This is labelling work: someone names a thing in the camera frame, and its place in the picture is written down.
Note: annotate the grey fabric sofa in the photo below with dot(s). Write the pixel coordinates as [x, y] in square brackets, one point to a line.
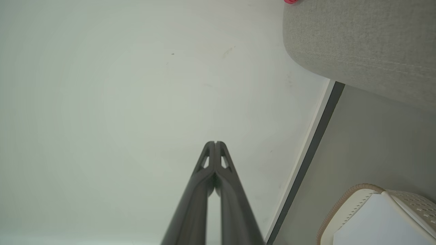
[368, 44]

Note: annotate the white woven laundry basket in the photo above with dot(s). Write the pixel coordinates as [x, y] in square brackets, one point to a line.
[374, 217]

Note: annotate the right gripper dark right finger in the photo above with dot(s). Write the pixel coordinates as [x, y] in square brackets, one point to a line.
[236, 211]

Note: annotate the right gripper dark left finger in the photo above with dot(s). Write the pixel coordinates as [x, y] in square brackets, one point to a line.
[190, 211]

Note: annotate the red garment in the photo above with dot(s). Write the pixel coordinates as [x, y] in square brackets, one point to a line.
[291, 1]

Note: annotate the white and black baseboard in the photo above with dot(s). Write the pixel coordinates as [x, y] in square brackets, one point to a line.
[306, 163]

